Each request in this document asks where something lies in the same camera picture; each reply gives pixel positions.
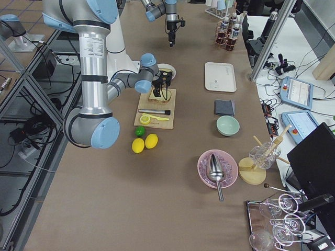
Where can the green bowl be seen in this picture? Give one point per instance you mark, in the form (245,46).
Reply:
(227,125)

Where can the lemon half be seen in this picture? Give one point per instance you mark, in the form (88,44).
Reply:
(144,119)

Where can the white cup rack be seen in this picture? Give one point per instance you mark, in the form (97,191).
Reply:
(230,4)

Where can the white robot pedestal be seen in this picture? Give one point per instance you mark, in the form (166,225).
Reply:
(117,57)

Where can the blue teach pendant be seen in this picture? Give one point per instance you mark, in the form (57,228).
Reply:
(302,122)
(296,92)

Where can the grey folded cloth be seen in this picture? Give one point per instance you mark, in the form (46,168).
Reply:
(224,107)

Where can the aluminium frame post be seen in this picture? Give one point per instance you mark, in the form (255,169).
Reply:
(268,44)

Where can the copper wire bottle rack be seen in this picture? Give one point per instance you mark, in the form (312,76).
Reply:
(225,42)

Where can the pink bowl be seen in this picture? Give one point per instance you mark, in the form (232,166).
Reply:
(228,164)

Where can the bread slice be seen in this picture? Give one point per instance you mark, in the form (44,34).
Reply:
(165,97)

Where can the wine glass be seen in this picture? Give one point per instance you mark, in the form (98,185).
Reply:
(278,238)
(275,207)
(293,222)

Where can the glass tray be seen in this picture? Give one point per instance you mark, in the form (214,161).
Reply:
(256,221)

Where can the white plate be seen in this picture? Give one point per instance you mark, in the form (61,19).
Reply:
(167,68)

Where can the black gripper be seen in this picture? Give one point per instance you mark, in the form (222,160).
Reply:
(170,26)
(157,83)

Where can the drink bottle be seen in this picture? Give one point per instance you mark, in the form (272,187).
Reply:
(234,34)
(233,19)
(223,27)

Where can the black thermos bottle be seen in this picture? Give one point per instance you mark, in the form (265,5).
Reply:
(268,26)

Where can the wooden mug tree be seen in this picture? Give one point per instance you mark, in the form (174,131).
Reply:
(249,172)

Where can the wooden cutting board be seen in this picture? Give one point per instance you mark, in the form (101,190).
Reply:
(145,104)

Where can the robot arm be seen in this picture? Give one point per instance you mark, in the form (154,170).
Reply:
(167,8)
(106,69)

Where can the steel scoop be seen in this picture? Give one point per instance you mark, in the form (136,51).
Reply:
(215,174)

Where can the green lime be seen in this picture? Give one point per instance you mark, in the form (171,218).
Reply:
(140,131)

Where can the glass mug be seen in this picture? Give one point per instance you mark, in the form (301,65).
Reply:
(265,155)

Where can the black camera stand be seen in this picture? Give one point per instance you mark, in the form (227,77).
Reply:
(253,46)

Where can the blue cup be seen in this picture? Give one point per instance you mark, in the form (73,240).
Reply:
(221,5)

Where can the pink cup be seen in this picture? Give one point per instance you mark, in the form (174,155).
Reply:
(213,3)

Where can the cream serving tray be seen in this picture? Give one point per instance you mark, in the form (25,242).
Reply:
(220,77)

